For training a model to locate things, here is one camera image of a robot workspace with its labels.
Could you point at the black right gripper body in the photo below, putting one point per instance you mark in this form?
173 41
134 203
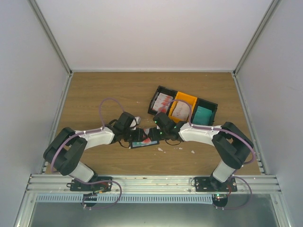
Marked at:
165 132

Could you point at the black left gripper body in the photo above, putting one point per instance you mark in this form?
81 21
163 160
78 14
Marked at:
129 136

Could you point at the red white credit card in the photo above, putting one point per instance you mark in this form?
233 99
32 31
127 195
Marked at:
146 139

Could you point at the black leather card holder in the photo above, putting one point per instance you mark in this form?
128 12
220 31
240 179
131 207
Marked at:
142 144

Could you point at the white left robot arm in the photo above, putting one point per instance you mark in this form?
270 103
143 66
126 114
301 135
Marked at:
65 151

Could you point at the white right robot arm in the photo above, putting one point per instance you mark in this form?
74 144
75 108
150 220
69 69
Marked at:
233 147

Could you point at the red white card stack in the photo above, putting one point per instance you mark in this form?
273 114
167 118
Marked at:
160 101

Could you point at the teal card stack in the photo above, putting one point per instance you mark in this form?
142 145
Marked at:
202 116

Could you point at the black left storage bin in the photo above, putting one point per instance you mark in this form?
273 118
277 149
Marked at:
164 90

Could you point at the black storage bin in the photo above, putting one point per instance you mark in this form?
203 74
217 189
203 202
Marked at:
206 104
164 90

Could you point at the yellow middle storage bin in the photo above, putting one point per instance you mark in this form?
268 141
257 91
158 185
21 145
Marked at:
191 100

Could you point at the black right storage bin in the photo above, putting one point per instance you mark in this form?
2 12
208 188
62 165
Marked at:
206 104

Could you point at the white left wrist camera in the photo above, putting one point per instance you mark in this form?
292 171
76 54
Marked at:
136 121

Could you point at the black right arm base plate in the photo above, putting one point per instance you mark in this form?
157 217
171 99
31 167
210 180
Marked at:
203 184

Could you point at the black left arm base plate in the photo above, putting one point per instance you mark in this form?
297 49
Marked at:
105 186

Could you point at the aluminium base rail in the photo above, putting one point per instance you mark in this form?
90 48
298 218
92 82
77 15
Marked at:
155 184

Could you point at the grey slotted cable duct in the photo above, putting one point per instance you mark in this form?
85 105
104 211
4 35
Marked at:
126 198

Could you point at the aluminium corner post right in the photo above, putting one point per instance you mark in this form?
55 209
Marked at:
256 35

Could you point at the aluminium corner post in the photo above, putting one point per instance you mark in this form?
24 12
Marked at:
256 35
38 13

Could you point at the aluminium corner post left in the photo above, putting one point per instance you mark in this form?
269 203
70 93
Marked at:
38 13

